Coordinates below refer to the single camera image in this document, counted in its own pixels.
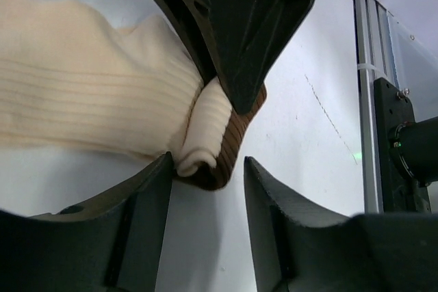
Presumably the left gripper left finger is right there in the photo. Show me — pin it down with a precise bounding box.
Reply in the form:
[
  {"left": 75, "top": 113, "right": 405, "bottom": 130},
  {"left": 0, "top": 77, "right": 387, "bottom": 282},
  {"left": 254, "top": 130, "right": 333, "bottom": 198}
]
[{"left": 1, "top": 154, "right": 173, "bottom": 291}]

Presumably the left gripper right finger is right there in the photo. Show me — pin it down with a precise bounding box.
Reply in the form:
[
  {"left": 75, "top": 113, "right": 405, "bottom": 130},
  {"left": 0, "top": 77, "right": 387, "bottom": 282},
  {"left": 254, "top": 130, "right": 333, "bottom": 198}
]
[{"left": 244, "top": 157, "right": 437, "bottom": 291}]

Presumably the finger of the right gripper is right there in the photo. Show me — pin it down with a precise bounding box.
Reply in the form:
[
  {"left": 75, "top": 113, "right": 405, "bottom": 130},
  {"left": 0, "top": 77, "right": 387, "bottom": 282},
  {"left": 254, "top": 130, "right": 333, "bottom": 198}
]
[{"left": 209, "top": 0, "right": 315, "bottom": 114}]

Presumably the cream and brown striped sock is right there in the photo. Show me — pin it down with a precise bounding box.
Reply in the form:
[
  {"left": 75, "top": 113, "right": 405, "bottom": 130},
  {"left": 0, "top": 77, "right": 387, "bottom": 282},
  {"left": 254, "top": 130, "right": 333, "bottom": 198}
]
[{"left": 1, "top": 0, "right": 267, "bottom": 191}]

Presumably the aluminium mounting rail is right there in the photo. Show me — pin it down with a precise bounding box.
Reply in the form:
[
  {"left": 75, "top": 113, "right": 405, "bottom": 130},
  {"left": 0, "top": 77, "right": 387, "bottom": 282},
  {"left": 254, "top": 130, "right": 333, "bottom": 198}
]
[{"left": 347, "top": 0, "right": 438, "bottom": 214}]

